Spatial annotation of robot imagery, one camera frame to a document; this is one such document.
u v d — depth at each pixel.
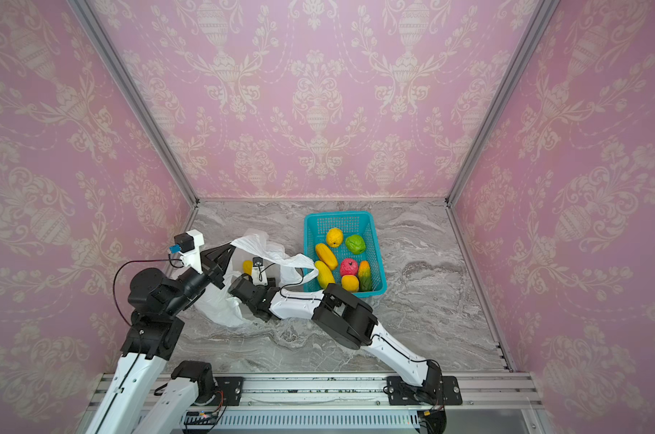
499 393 0.76
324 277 0.91
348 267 0.93
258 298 0.73
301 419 0.78
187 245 0.54
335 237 1.02
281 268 0.83
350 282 0.89
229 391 0.74
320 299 0.57
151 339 0.50
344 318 0.57
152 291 0.48
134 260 0.54
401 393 0.73
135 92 0.86
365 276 0.92
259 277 0.83
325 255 0.98
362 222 1.05
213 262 0.60
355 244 1.00
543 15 0.69
